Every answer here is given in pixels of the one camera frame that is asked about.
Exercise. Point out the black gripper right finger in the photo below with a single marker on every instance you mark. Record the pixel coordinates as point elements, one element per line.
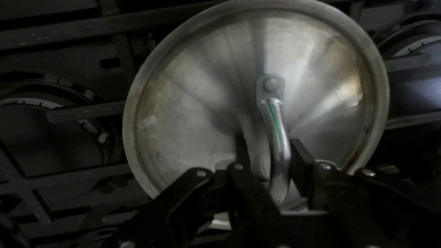
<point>363,207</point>

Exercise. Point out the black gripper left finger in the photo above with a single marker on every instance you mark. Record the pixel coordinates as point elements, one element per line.
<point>221,207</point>

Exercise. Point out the silver pot lid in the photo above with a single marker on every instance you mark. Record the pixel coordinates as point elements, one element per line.
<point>197,106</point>

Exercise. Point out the round black stove burner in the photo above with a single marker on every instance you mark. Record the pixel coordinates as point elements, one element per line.
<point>41,139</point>
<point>414,83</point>

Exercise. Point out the black gas stove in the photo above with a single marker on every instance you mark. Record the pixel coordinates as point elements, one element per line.
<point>69,28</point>

